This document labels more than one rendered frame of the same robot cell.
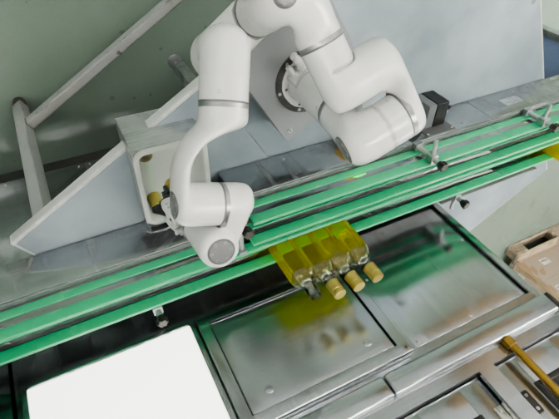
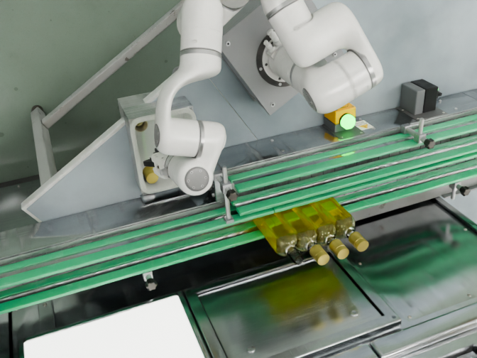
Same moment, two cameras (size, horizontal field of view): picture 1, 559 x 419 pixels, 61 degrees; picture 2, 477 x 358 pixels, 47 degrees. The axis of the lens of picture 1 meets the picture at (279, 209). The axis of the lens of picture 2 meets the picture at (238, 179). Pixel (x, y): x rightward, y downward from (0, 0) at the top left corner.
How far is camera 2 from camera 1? 38 cm
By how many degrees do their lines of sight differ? 14
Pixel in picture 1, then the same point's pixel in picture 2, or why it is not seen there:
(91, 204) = (93, 175)
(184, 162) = (165, 96)
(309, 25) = not seen: outside the picture
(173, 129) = not seen: hidden behind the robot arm
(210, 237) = (187, 165)
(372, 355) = (358, 324)
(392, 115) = (349, 65)
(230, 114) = (204, 59)
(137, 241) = (132, 212)
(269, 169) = (258, 148)
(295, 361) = (279, 327)
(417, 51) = (399, 40)
